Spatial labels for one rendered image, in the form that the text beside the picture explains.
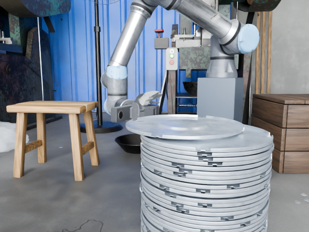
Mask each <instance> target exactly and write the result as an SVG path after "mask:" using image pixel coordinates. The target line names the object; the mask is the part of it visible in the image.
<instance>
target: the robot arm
mask: <svg viewBox="0 0 309 232"><path fill-rule="evenodd" d="M158 5H160V6H161V7H163V8H164V9H166V10H168V11H169V10H175V11H177V12H178V13H180V14H181V15H183V16H185V17H186V18H187V19H189V20H191V21H192V22H194V23H195V24H197V25H199V26H200V27H202V28H203V29H205V30H206V31H208V32H209V33H211V37H210V41H211V47H210V63H209V66H208V69H207V72H206V78H237V76H238V73H237V70H236V66H235V55H236V54H247V53H250V52H253V51H254V50H255V49H256V48H257V46H258V43H259V31H258V29H257V27H256V26H254V25H252V24H246V25H244V24H243V23H241V22H240V21H238V20H237V19H232V20H230V19H228V18H227V17H225V16H224V15H223V14H221V13H220V12H218V11H217V10H215V9H214V8H212V7H211V6H209V5H208V4H207V3H205V2H204V1H202V0H133V1H132V4H131V6H130V10H131V12H130V15H129V17H128V19H127V21H126V24H125V26H124V28H123V30H122V33H121V35H120V37H119V40H118V42H117V44H116V47H115V49H114V51H113V54H112V56H111V58H110V61H109V63H108V66H107V68H106V70H105V72H104V73H103V74H102V76H101V84H102V85H103V86H104V87H105V88H106V89H107V91H108V98H107V99H106V100H105V102H104V110H105V111H106V113H108V114H109V115H111V122H115V123H118V122H122V121H127V120H131V119H133V121H136V120H137V118H139V117H144V116H155V115H159V105H155V104H157V103H160V102H155V101H152V100H153V99H156V98H159V97H161V96H162V94H161V93H159V91H150V92H146V93H142V94H140V95H138V96H137V97H136V99H135V101H133V100H131V99H127V69H126V67H127V65H128V63H129V60H130V58H131V56H132V53H133V51H134V49H135V46H136V44H137V41H138V39H139V37H140V35H141V32H142V30H143V28H144V26H145V23H146V21H147V19H149V18H151V15H152V13H153V12H154V10H155V9H156V7H157V6H158ZM149 103H150V104H149ZM152 103H153V104H152Z"/></svg>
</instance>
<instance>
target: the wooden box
mask: <svg viewBox="0 0 309 232"><path fill-rule="evenodd" d="M251 126H254V127H257V128H261V129H264V130H266V131H268V132H270V136H271V137H272V135H273V137H274V138H273V143H274V150H273V151H272V168H273V169H274V170H275V171H277V172H278V173H284V174H289V173H309V94H253V98H252V118H251Z"/></svg>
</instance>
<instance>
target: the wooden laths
mask: <svg viewBox="0 0 309 232"><path fill-rule="evenodd" d="M260 13H261V12H257V15H258V14H259V16H257V29H258V31H259V36H260ZM265 30H266V12H263V18H262V55H261V92H260V94H264V66H265ZM271 41H272V11H270V12H269V27H268V63H267V94H270V76H271ZM259 50H260V41H259V43H258V46H257V48H256V77H255V94H258V87H259ZM251 79H252V77H251ZM249 118H251V84H250V101H249Z"/></svg>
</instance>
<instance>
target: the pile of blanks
mask: <svg viewBox="0 0 309 232"><path fill-rule="evenodd" d="M141 141H142V142H141V146H140V147H141V166H142V167H141V171H140V177H141V183H140V191H141V232H267V225H268V209H269V193H270V179H271V174H272V172H271V169H272V151H273V150H274V143H273V142H272V143H271V144H270V145H268V146H266V147H263V148H259V149H255V150H250V151H239V152H205V151H201V152H197V151H184V150H177V149H172V148H167V147H163V146H159V145H155V144H152V143H150V142H148V141H146V140H144V139H143V138H142V136H141Z"/></svg>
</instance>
